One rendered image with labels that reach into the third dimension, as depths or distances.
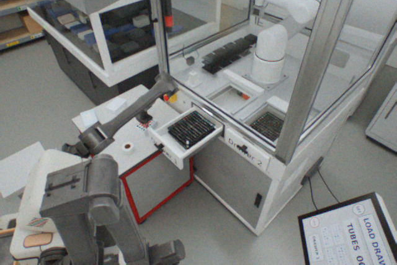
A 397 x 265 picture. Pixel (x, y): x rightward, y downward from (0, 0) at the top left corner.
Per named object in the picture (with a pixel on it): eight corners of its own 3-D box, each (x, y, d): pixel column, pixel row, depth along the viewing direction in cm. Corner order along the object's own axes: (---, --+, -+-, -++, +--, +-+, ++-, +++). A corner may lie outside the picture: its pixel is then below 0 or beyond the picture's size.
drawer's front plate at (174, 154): (180, 170, 141) (180, 157, 134) (149, 140, 157) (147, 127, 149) (183, 168, 142) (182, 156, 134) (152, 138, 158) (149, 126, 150)
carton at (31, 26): (30, 35, 407) (22, 17, 388) (24, 28, 424) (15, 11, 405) (56, 26, 427) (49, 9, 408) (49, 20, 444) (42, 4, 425)
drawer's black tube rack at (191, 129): (187, 152, 148) (187, 144, 143) (168, 134, 157) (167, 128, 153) (214, 132, 158) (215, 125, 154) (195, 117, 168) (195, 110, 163)
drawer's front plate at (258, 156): (264, 172, 140) (268, 159, 132) (224, 141, 155) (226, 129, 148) (266, 170, 141) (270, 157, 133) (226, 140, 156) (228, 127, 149)
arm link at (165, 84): (168, 65, 103) (184, 85, 105) (165, 71, 117) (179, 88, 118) (74, 138, 96) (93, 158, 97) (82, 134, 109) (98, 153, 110)
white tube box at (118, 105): (116, 116, 180) (115, 110, 177) (107, 112, 183) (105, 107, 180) (128, 105, 189) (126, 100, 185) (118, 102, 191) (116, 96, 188)
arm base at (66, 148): (62, 144, 104) (57, 168, 96) (75, 133, 102) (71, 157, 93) (80, 152, 110) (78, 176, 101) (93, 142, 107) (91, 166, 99)
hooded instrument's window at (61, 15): (106, 74, 192) (88, 13, 161) (28, 7, 288) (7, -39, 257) (214, 26, 247) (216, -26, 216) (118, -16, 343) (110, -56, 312)
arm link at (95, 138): (71, 147, 98) (80, 158, 99) (89, 133, 95) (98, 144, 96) (84, 138, 107) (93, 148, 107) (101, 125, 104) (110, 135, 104)
